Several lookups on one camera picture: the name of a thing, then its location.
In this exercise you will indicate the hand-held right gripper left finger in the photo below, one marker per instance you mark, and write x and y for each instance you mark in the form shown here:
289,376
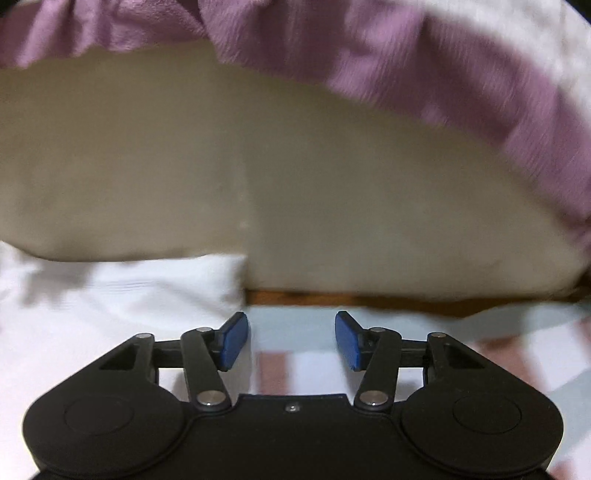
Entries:
233,341

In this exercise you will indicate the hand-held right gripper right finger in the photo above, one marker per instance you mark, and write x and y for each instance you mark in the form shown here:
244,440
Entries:
346,341

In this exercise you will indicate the white quilted bed cover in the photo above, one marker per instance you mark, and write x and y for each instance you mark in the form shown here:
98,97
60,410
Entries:
369,46

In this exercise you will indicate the checked rug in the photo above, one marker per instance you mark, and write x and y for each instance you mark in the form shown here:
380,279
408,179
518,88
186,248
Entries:
461,332

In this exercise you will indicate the white waffle garment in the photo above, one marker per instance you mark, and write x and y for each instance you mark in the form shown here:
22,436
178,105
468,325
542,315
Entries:
115,295

